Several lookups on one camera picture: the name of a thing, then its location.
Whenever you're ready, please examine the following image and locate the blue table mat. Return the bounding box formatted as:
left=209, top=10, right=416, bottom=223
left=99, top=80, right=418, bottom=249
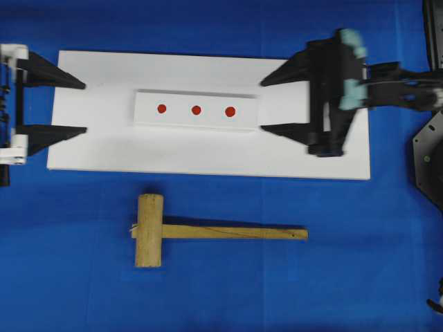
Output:
left=1, top=1, right=442, bottom=331

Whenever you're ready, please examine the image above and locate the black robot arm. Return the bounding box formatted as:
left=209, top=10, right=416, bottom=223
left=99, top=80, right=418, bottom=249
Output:
left=1, top=29, right=442, bottom=186

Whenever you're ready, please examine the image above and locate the black frame bar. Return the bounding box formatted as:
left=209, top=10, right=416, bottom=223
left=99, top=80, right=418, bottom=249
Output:
left=422, top=0, right=443, bottom=71

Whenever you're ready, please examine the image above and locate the second arm white-black gripper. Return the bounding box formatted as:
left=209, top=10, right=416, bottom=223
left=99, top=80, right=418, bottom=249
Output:
left=1, top=44, right=87, bottom=187

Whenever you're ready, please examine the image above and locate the black clamp object corner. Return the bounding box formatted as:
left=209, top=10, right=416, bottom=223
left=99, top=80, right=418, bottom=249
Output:
left=426, top=276, right=443, bottom=314

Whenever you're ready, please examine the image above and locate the white foam board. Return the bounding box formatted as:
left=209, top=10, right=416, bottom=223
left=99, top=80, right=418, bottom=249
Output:
left=47, top=50, right=370, bottom=180

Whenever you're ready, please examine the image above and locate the white raised strip plate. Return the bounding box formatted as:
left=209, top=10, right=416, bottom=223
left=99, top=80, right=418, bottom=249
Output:
left=133, top=89, right=259, bottom=132

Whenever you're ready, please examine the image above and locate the wooden mallet hammer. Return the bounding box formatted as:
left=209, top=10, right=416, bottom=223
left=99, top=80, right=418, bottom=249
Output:
left=129, top=194, right=309, bottom=268

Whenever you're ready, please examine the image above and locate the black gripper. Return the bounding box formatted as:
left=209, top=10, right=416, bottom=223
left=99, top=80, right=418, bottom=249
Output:
left=260, top=33, right=367, bottom=157

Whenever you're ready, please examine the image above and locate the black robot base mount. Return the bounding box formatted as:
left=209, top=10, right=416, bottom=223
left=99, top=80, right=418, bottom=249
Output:
left=413, top=111, right=443, bottom=210

